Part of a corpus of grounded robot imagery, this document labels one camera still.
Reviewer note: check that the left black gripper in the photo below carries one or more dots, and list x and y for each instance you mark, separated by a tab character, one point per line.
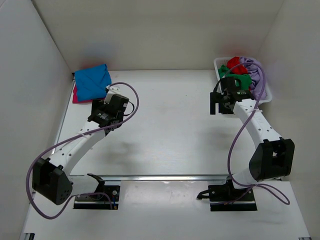
98	102

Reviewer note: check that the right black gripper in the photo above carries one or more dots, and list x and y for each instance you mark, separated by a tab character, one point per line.
216	97

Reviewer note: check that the green t shirt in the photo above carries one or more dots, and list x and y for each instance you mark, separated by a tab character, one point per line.
244	79

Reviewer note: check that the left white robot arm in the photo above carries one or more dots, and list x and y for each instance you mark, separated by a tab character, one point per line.
51	176

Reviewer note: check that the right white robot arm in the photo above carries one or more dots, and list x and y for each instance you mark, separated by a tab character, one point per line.
273	155

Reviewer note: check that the folded pink t shirt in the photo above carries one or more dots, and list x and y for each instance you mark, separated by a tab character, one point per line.
75	97

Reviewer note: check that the folded blue t shirt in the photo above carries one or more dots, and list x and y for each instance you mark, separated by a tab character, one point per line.
91	82

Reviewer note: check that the white plastic basket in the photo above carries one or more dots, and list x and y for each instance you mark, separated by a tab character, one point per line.
219	61

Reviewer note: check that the red t shirt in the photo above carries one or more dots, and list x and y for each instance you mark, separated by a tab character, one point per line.
236	67

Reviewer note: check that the lilac t shirt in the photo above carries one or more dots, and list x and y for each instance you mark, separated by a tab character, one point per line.
255	74

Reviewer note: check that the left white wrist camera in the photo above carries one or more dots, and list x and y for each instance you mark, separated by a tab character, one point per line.
110	91

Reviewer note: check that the silver aluminium rail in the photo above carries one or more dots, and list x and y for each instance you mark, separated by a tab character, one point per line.
175	177

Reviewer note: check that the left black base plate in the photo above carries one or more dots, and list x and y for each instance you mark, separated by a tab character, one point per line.
100	202

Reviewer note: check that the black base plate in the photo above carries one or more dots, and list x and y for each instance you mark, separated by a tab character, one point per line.
226	198
100	202

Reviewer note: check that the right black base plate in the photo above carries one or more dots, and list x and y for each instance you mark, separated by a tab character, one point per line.
226	198

